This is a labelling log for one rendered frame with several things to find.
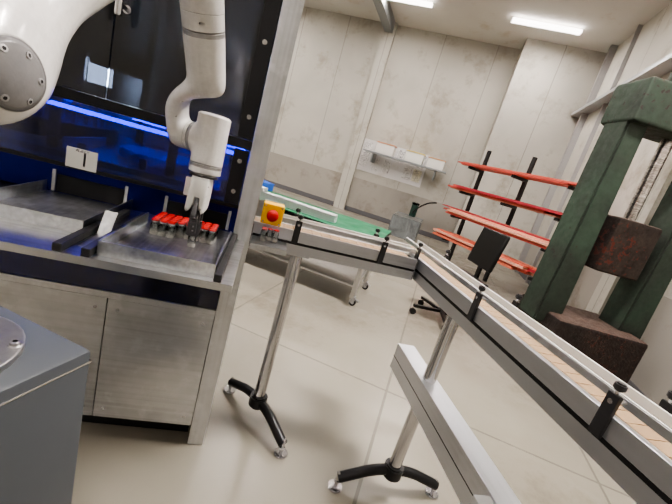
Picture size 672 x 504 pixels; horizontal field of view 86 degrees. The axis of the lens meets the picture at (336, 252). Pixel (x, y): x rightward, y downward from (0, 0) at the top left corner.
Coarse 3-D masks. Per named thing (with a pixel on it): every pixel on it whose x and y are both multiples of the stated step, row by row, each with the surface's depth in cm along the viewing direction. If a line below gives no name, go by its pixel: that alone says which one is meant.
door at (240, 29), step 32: (128, 0) 100; (160, 0) 101; (224, 0) 104; (256, 0) 105; (128, 32) 102; (160, 32) 104; (256, 32) 108; (128, 64) 105; (160, 64) 106; (128, 96) 107; (160, 96) 108; (224, 96) 111
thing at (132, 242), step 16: (128, 224) 97; (144, 224) 111; (112, 240) 89; (128, 240) 95; (144, 240) 98; (160, 240) 102; (176, 240) 106; (224, 240) 118; (112, 256) 83; (128, 256) 83; (144, 256) 84; (160, 256) 85; (176, 256) 85; (192, 256) 97; (208, 256) 100; (192, 272) 87; (208, 272) 88
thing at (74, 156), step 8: (72, 152) 108; (80, 152) 108; (88, 152) 109; (72, 160) 108; (80, 160) 109; (88, 160) 109; (96, 160) 110; (80, 168) 109; (88, 168) 110; (96, 168) 110
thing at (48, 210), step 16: (0, 192) 96; (16, 192) 103; (32, 192) 110; (48, 192) 115; (0, 208) 86; (16, 208) 87; (32, 208) 98; (48, 208) 101; (64, 208) 105; (80, 208) 109; (96, 208) 113; (112, 208) 106; (128, 208) 120; (48, 224) 89; (64, 224) 90; (80, 224) 90
